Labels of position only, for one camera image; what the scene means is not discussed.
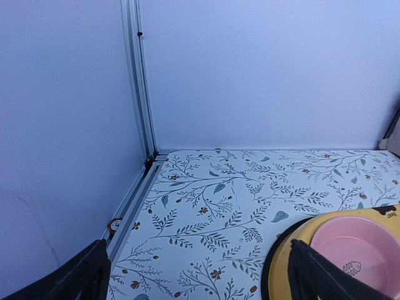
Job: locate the beige pet tent fabric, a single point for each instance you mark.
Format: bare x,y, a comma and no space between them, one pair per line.
391,139

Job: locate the pink pet bowl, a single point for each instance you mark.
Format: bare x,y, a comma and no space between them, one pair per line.
362,249

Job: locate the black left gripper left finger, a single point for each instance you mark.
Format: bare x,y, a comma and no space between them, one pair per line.
85,276

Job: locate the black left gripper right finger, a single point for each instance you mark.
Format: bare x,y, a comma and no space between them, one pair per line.
312,276

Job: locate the yellow double bowl holder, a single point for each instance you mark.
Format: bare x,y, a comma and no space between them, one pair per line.
274,278

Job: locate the aluminium frame post left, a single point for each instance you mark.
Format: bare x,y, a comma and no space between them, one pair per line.
133,39

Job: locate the aluminium side floor rail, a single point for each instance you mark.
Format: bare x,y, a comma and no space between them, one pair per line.
130,206

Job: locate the orange round sticker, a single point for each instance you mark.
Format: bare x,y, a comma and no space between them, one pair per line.
113,225

